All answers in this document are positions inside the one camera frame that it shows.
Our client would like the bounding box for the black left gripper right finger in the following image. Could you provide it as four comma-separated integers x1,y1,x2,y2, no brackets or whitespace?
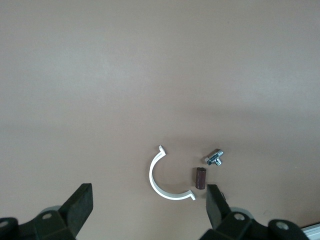
199,183,311,240

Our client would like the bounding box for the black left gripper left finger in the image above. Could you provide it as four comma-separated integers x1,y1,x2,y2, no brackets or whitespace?
0,183,94,240

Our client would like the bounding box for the white plastic drawer cabinet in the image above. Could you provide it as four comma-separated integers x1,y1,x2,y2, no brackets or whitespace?
301,226,320,240

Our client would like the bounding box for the small brown cylinder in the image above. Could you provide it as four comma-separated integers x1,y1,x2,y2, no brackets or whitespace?
192,166,208,191

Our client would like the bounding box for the silver metal T-bolt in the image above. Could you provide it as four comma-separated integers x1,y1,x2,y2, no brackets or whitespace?
203,148,225,167

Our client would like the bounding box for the brown table cover mat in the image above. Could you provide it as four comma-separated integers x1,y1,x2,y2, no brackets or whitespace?
0,0,320,240

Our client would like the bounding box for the white half-ring pipe clamp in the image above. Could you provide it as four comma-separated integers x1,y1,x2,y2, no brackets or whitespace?
149,145,196,201

